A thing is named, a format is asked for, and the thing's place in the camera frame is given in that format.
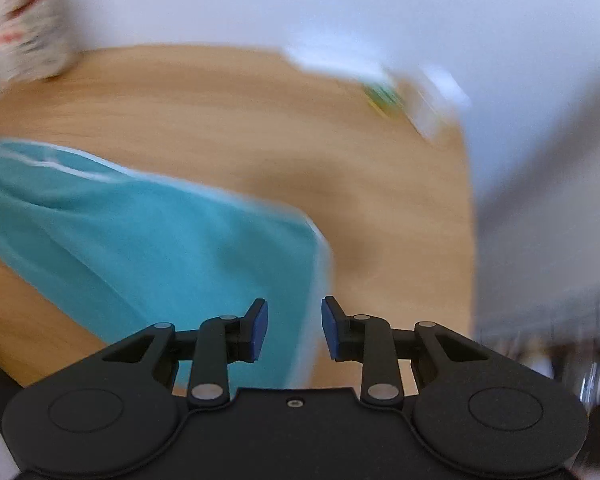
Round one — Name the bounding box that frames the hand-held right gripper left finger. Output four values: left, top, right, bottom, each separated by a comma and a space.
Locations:
102, 299, 270, 407

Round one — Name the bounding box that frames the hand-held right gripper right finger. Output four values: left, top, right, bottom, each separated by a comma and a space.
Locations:
321, 296, 491, 407

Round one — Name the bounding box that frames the teal towel with pale trim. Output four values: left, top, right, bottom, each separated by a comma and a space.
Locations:
0, 137, 335, 392

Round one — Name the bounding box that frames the small green yellow object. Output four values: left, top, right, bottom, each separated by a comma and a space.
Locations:
362, 79, 407, 119

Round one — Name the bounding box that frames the small white bottle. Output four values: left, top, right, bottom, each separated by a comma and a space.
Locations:
404, 64, 474, 144

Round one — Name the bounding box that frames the white cabinet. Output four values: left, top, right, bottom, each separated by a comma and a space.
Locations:
472, 75, 600, 321

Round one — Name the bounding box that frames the clear plastic water bottle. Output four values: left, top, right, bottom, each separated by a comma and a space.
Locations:
0, 0, 79, 107

